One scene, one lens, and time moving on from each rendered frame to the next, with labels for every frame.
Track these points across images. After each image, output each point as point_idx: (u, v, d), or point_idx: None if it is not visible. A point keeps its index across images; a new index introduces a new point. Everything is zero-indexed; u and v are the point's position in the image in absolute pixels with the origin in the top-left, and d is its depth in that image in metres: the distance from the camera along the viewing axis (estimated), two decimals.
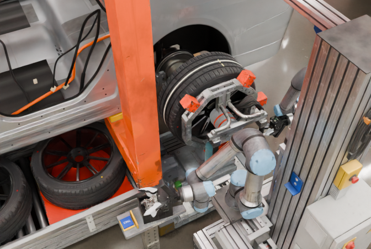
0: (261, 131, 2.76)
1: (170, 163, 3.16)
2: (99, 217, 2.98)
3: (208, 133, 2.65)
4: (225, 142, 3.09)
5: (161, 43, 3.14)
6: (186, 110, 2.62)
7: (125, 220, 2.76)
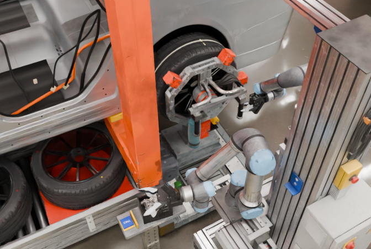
0: (241, 106, 2.91)
1: (170, 163, 3.16)
2: (99, 217, 2.98)
3: (190, 107, 2.79)
4: (208, 120, 3.23)
5: (161, 43, 3.14)
6: (169, 85, 2.76)
7: (125, 220, 2.76)
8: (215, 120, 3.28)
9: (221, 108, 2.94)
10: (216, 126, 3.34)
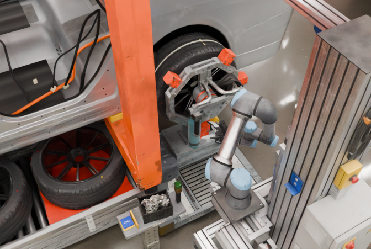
0: None
1: (170, 163, 3.16)
2: (99, 217, 2.98)
3: (190, 107, 2.79)
4: (208, 120, 3.23)
5: (161, 43, 3.14)
6: (169, 85, 2.76)
7: (125, 220, 2.76)
8: (215, 120, 3.28)
9: (221, 108, 2.94)
10: None
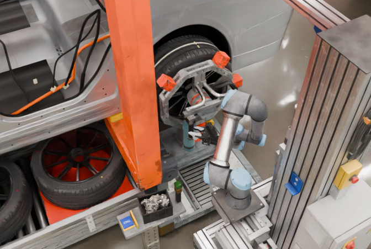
0: None
1: (170, 163, 3.16)
2: (99, 217, 2.98)
3: (184, 111, 2.77)
4: (203, 122, 3.21)
5: (161, 43, 3.14)
6: (163, 89, 2.74)
7: (125, 220, 2.76)
8: (210, 122, 3.26)
9: (215, 111, 2.92)
10: None
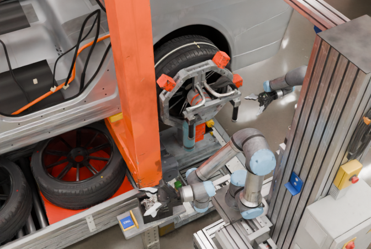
0: (236, 110, 2.89)
1: (170, 163, 3.16)
2: (99, 217, 2.98)
3: (184, 111, 2.77)
4: (203, 122, 3.21)
5: (161, 43, 3.14)
6: (163, 89, 2.74)
7: (125, 220, 2.76)
8: (210, 122, 3.26)
9: (215, 111, 2.92)
10: (211, 128, 3.32)
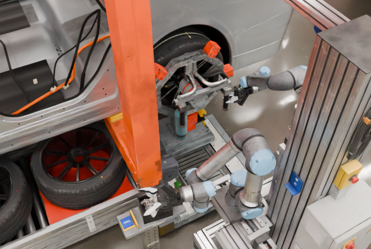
0: (226, 98, 2.96)
1: (170, 163, 3.16)
2: (99, 217, 2.98)
3: (175, 99, 2.85)
4: (195, 112, 3.29)
5: None
6: (154, 77, 2.82)
7: (125, 220, 2.76)
8: (202, 112, 3.33)
9: (206, 100, 3.00)
10: (203, 118, 3.39)
